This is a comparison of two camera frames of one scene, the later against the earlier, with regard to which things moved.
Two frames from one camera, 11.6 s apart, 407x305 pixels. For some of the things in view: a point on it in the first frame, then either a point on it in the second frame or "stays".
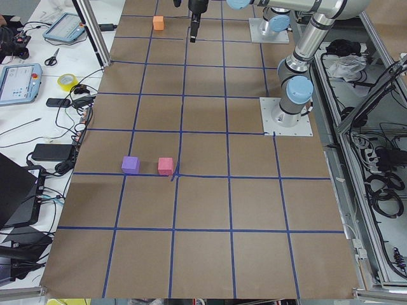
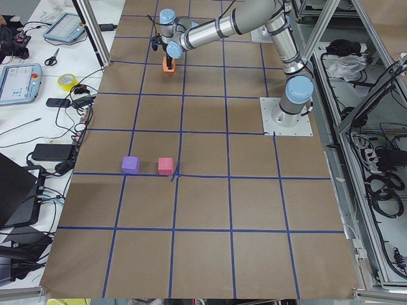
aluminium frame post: (87, 14) stays
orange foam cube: (158, 22) to (165, 66)
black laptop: (21, 190) stays
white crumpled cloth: (347, 67) stays
